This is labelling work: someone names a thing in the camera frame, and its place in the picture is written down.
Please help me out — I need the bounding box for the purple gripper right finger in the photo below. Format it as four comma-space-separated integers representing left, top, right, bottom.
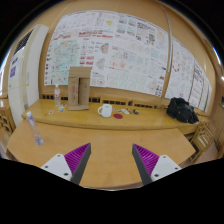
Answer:
132, 144, 181, 185

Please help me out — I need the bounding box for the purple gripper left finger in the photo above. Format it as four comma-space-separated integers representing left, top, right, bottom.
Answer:
42, 143, 91, 185

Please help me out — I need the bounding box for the clear plastic water bottle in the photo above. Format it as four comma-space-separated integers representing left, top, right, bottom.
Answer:
26, 111, 44, 145

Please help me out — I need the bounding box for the red label water bottle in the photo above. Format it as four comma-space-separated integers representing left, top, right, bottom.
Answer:
54, 84, 61, 106

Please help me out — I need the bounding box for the small black device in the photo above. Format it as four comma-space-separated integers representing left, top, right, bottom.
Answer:
133, 109, 139, 115

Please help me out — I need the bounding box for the small blue sticker card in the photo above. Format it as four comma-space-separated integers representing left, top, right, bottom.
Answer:
58, 104, 67, 112

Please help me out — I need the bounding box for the white packet on table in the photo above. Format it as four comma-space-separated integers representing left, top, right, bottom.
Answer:
121, 109, 130, 115

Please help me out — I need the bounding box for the round red coaster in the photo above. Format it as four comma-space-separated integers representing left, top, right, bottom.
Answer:
113, 114, 123, 119

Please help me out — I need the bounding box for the wooden chair right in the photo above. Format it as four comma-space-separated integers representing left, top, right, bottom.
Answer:
190, 122, 216, 154

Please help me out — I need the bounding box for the wooden chair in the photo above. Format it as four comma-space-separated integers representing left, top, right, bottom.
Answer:
0, 105, 16, 141
190, 122, 216, 154

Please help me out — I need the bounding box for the black backpack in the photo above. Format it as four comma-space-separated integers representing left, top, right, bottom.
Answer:
166, 98, 199, 124

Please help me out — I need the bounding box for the white ceramic mug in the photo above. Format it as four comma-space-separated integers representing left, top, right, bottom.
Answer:
98, 104, 112, 118

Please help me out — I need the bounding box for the wooden chair left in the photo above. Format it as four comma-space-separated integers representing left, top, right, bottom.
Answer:
0, 105, 16, 141

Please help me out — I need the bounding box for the brown cardboard stand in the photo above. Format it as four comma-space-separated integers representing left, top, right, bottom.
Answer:
68, 67, 91, 110

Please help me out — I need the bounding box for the white air conditioner unit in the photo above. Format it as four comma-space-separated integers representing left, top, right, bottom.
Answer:
8, 24, 49, 125

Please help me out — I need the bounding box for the right wall poster sheet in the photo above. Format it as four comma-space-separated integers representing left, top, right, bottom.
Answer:
165, 38, 212, 112

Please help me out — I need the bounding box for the large wall poster sheet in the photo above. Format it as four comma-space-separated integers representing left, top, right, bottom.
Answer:
44, 10, 168, 96

